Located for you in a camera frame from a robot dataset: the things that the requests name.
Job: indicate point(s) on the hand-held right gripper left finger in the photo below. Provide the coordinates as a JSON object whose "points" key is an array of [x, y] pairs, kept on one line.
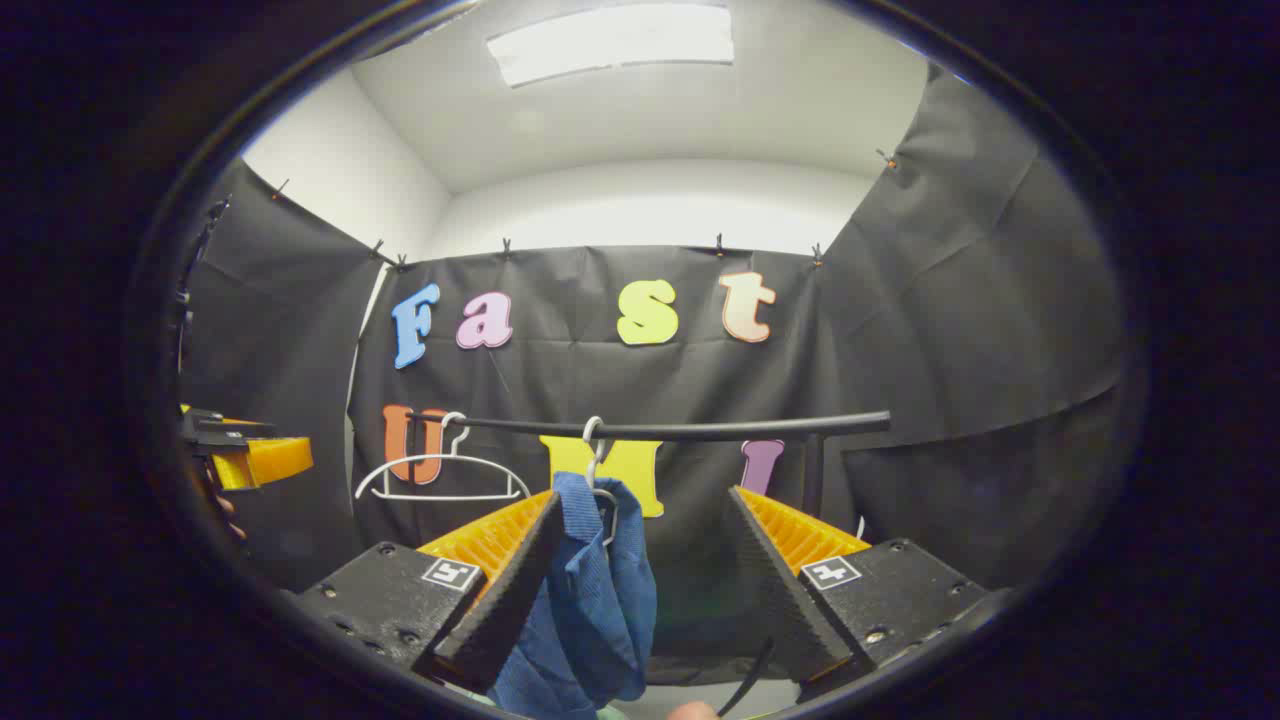
{"points": [[510, 600]]}

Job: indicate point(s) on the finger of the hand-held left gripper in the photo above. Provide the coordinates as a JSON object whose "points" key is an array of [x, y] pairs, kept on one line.
{"points": [[225, 418], [265, 462]]}

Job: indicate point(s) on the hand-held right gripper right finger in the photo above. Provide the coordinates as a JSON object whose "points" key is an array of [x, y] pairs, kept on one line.
{"points": [[780, 600]]}

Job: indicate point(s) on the white clothes hanger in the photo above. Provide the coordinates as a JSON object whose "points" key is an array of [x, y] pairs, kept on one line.
{"points": [[597, 462], [440, 458]]}

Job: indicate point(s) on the black clothes rack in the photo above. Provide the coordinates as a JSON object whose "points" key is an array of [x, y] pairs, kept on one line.
{"points": [[700, 431]]}

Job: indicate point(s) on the black backdrop cloth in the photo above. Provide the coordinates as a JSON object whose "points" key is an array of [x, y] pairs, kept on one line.
{"points": [[950, 300]]}

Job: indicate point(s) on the ceiling light panel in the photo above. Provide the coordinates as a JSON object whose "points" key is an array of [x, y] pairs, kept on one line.
{"points": [[610, 40]]}

